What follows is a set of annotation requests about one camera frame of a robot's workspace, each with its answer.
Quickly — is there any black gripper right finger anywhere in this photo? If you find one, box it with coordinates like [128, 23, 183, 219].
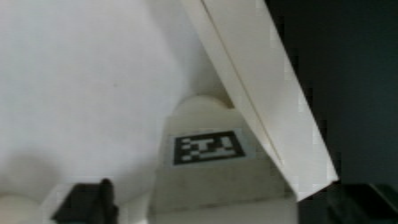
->
[299, 183, 398, 224]

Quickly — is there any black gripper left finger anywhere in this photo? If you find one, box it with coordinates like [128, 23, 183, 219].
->
[52, 179, 119, 224]

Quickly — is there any white table leg with tag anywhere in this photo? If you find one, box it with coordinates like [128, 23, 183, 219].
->
[149, 96, 299, 224]

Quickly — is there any white square tabletop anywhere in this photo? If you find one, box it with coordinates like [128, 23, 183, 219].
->
[0, 0, 338, 224]

